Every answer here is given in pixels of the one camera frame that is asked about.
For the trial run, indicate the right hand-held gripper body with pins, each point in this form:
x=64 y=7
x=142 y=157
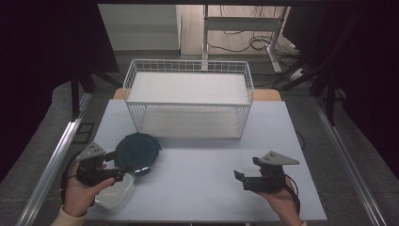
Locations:
x=269 y=180

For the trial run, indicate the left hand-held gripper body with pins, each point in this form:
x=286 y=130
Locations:
x=91 y=153

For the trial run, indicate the white rectangular plastic container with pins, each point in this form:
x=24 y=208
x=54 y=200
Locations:
x=116 y=196

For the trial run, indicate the round container with dark lid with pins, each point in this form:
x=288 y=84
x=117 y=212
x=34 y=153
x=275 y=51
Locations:
x=138 y=152

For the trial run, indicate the person's right hand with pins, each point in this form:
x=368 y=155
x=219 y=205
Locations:
x=282 y=202

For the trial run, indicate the person's left hand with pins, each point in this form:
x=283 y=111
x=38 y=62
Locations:
x=78 y=196

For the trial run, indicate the black metal stand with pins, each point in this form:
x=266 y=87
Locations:
x=75 y=94
x=329 y=94

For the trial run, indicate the wooden table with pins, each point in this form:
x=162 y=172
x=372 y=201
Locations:
x=266 y=94

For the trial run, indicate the dark curtain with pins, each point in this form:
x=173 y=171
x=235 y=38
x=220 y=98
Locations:
x=37 y=62
x=370 y=62

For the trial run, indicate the white cabinet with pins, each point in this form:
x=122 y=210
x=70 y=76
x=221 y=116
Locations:
x=141 y=28

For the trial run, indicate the aluminium rail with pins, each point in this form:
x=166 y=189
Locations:
x=348 y=163
x=53 y=163

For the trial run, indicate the white metal desk frame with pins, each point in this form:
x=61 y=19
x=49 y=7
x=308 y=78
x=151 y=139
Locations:
x=241 y=23

